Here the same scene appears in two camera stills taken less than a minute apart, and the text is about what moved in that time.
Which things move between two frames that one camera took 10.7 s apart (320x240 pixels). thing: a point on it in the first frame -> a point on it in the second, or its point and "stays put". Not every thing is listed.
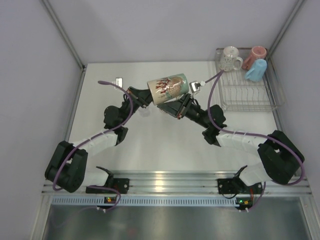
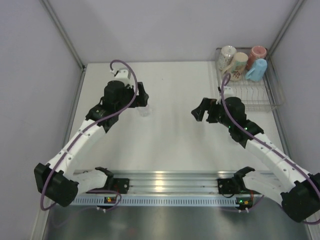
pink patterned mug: x=258 y=52 stays put
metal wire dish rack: x=238 y=94 stays put
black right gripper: x=178 y=109 -> x=207 y=104
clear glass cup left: x=144 y=113 stays put
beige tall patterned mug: x=166 y=88 -> x=236 y=67
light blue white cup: x=257 y=73 stays put
